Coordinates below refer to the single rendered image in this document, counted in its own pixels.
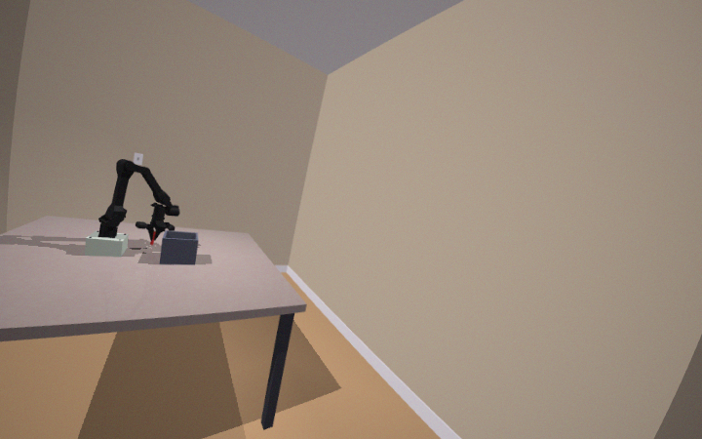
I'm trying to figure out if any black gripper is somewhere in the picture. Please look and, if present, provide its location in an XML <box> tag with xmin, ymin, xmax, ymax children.
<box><xmin>136</xmin><ymin>214</ymin><xmax>175</xmax><ymax>241</ymax></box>

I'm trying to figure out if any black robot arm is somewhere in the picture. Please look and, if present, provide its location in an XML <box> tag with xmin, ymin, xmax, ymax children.
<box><xmin>97</xmin><ymin>159</ymin><xmax>180</xmax><ymax>238</ymax></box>

